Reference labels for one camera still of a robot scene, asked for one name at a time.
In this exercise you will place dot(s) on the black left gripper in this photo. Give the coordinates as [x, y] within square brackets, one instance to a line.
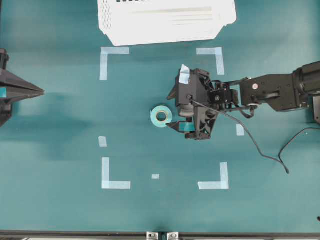
[13, 89]

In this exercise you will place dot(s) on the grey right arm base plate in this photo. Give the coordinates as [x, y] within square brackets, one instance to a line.
[316, 108]

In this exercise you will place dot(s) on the small tape piece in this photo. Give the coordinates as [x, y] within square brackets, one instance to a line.
[155, 176]
[240, 130]
[102, 140]

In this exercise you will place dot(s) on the top-right tape corner marker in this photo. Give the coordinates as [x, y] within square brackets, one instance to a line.
[219, 59]

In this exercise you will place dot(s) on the metal table edge bracket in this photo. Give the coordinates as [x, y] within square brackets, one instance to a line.
[162, 235]

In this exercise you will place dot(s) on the small right tape piece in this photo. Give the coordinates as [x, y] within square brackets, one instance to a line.
[240, 130]

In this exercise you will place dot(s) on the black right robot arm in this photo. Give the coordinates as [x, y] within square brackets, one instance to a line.
[282, 92]

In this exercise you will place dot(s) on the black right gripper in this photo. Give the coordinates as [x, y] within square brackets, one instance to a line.
[193, 87]

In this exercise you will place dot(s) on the teal masking tape roll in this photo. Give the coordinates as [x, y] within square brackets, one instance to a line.
[161, 109]

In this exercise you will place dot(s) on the top-left tape corner marker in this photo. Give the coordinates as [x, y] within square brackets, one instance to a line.
[104, 54]

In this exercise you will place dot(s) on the small left tape piece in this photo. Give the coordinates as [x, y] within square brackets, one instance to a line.
[102, 140]

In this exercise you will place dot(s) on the bottom-right tape corner marker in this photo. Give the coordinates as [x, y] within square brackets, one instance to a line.
[223, 184]

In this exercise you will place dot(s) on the small bottom tape piece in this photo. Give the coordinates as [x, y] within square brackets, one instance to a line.
[155, 176]

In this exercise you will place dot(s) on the white plastic lattice basket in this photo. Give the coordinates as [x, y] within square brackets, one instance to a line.
[141, 22]

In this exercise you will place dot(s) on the bottom-left tape corner marker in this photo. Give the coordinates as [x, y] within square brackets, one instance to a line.
[106, 182]

